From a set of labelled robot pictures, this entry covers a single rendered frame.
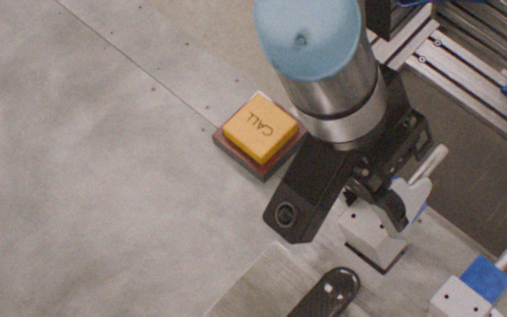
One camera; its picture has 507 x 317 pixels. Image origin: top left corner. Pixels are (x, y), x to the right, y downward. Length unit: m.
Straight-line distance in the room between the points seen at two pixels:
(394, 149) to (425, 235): 0.29
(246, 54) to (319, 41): 1.53
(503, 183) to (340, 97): 1.12
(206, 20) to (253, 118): 1.11
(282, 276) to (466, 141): 0.89
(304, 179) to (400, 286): 0.21
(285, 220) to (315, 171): 0.05
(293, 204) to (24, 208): 0.44
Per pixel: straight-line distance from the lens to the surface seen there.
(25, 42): 1.47
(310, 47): 0.83
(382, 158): 1.01
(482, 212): 1.96
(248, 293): 1.18
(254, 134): 1.31
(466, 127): 2.04
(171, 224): 1.31
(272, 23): 0.84
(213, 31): 2.40
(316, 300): 1.17
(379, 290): 1.17
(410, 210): 1.10
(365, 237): 1.13
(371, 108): 0.93
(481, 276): 1.16
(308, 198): 1.00
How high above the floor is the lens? 1.98
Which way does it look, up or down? 62 degrees down
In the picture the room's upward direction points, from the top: 9 degrees counter-clockwise
